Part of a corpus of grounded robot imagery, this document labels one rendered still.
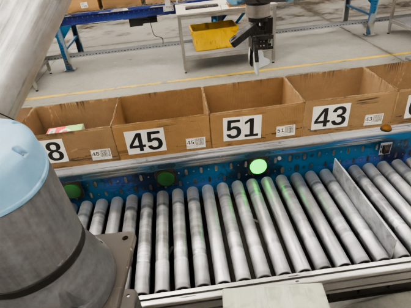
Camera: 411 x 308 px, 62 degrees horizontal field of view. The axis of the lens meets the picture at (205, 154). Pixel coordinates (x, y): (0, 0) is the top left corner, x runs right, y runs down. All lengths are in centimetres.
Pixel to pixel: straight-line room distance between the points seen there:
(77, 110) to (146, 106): 32
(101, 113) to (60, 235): 126
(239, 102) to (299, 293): 94
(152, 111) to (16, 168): 129
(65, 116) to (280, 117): 99
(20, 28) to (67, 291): 40
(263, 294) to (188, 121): 70
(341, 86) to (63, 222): 156
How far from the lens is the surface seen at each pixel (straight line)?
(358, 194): 140
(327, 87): 181
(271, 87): 170
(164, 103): 166
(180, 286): 114
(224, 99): 167
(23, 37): 64
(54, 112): 176
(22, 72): 64
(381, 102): 161
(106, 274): 57
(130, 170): 144
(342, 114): 155
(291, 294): 111
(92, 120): 174
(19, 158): 44
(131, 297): 75
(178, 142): 143
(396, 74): 196
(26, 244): 47
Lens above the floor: 167
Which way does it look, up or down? 33 degrees down
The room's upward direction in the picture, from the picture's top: 6 degrees counter-clockwise
